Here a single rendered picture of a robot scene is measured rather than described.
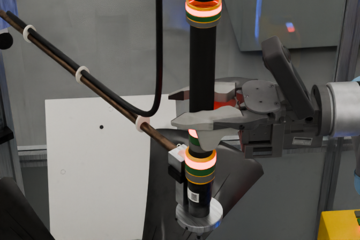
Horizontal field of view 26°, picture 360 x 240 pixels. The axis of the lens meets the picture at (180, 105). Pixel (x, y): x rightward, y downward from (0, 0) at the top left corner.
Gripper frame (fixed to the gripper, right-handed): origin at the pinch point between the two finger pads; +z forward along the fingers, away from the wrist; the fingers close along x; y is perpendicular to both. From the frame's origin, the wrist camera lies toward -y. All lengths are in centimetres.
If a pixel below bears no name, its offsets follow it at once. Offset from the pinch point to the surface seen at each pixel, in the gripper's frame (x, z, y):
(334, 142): 70, -45, 67
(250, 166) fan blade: 14.0, -13.0, 24.1
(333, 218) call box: 35, -36, 59
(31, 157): 70, 33, 66
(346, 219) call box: 34, -39, 59
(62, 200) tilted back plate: 30, 21, 45
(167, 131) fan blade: 25.2, 0.2, 24.6
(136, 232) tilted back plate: 26, 7, 50
